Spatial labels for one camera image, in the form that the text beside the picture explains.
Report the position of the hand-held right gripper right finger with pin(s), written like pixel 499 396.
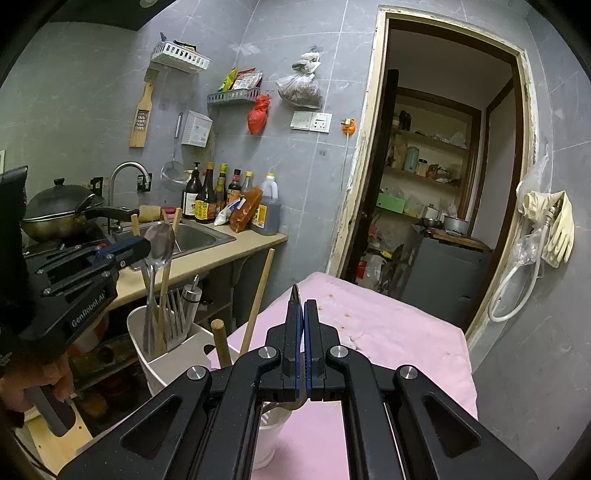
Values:
pixel 311 355

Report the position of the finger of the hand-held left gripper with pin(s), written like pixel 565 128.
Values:
pixel 111 252
pixel 131 264

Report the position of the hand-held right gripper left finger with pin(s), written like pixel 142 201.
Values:
pixel 293 355

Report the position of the metal spoon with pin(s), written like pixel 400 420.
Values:
pixel 159 244

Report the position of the metal fork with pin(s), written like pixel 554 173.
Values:
pixel 175 318

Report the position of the metal peeler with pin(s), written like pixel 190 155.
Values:
pixel 191 300

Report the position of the white plastic utensil basket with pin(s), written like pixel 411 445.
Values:
pixel 184 364

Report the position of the person's left hand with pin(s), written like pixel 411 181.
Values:
pixel 32 378

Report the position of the yellow sponge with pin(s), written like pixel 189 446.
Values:
pixel 150 213

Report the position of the black wok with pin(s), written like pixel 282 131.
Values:
pixel 55 212

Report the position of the steel sink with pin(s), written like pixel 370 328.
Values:
pixel 198 237

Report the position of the pink tablecloth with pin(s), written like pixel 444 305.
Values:
pixel 392 350

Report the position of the metal faucet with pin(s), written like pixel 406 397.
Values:
pixel 124 167

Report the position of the dark pump bottle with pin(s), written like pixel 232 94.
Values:
pixel 191 198

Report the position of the yellow label sauce bottle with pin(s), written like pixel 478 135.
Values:
pixel 206 203

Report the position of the metal strainer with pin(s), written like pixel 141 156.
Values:
pixel 174 173

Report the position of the white blue seasoning packet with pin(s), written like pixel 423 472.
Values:
pixel 226 214

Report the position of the beige kitchen counter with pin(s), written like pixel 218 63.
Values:
pixel 249 242

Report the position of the orange seasoning packet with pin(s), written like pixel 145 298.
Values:
pixel 244 212

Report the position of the wooden grater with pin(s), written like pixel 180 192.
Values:
pixel 141 120

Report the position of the large vinegar jug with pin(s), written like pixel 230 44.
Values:
pixel 268 207

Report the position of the grey cabinet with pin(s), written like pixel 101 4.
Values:
pixel 443 286

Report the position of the green box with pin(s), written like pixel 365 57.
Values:
pixel 390 203

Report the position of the metal bowl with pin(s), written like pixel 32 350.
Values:
pixel 431 223

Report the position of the dark wooden door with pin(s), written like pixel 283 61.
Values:
pixel 381 184

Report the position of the wooden cutting board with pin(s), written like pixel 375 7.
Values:
pixel 461 241

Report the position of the metal pot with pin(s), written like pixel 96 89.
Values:
pixel 456 226

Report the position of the red plastic bag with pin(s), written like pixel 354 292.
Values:
pixel 258 117

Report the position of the green snack packet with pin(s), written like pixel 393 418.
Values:
pixel 227 81

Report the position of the red snack packet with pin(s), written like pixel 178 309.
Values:
pixel 247 79

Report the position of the green jar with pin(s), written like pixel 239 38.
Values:
pixel 412 159

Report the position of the black range hood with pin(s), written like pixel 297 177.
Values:
pixel 106 14

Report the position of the clear bag of dried food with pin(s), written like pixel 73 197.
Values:
pixel 300 92

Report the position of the clear plastic bag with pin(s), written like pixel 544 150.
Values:
pixel 528 249

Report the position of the wooden shelf unit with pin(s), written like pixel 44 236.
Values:
pixel 434 138

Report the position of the small white knotted bag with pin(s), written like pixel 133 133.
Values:
pixel 307 62

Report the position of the cream rubber glove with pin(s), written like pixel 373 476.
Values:
pixel 535 205
pixel 561 235

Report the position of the black wall socket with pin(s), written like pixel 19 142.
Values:
pixel 143 182
pixel 96 184

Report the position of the white wall box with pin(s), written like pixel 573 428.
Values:
pixel 196 129

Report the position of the grey wall shelf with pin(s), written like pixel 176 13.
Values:
pixel 233 97

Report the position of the white wall basket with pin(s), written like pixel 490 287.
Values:
pixel 180 57

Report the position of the white wall switch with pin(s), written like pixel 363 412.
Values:
pixel 300 120

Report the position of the wooden door frame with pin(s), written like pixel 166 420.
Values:
pixel 369 138

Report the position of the orange wall hook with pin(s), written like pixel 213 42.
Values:
pixel 348 128

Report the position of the white wall socket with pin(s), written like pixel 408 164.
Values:
pixel 321 122

